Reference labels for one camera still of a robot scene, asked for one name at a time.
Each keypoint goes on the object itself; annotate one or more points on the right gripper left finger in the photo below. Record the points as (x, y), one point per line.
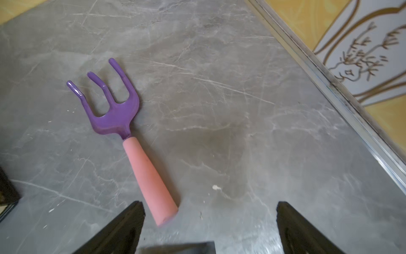
(120, 236)

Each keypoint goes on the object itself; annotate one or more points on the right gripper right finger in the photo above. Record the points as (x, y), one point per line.
(299, 236)

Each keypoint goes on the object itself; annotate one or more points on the purple garden fork pink handle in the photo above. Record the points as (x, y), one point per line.
(117, 120)

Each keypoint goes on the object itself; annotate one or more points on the black wire two-tier shelf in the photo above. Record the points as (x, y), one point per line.
(9, 196)

